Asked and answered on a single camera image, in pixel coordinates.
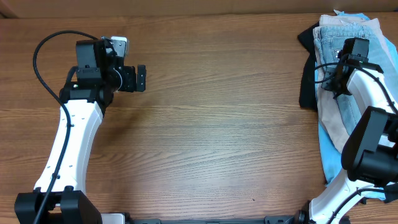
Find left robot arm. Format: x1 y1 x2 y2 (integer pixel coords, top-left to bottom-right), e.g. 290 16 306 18
14 36 146 223

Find black garment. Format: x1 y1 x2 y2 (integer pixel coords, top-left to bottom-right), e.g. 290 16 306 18
297 22 398 205

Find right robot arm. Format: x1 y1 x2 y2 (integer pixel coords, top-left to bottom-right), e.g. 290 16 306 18
295 37 397 224

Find light blue denim shorts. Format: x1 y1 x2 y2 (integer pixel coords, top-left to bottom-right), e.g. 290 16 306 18
313 24 398 138

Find beige shorts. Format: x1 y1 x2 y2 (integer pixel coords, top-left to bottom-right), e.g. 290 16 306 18
312 14 393 154

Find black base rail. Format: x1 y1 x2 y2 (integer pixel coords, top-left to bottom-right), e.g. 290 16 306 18
99 212 312 224

